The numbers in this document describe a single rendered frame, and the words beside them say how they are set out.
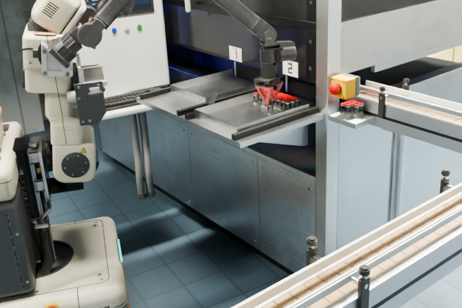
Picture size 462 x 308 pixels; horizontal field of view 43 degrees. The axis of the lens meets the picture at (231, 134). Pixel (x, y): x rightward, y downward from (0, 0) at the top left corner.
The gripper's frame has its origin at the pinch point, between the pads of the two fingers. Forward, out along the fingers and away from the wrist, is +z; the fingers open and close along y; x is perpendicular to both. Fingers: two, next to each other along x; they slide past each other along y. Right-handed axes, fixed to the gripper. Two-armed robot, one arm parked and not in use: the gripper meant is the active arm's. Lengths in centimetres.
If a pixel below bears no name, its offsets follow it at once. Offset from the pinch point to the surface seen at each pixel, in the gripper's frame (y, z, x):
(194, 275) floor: -2, 93, 46
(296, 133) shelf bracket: 7.7, 14.4, -6.4
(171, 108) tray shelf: -12.5, 5.3, 38.6
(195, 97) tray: -2.1, 3.6, 34.8
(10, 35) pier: 69, 12, 278
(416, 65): 96, 9, -18
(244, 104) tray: 4.6, 5.5, 15.5
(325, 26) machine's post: 11.7, -26.3, -16.8
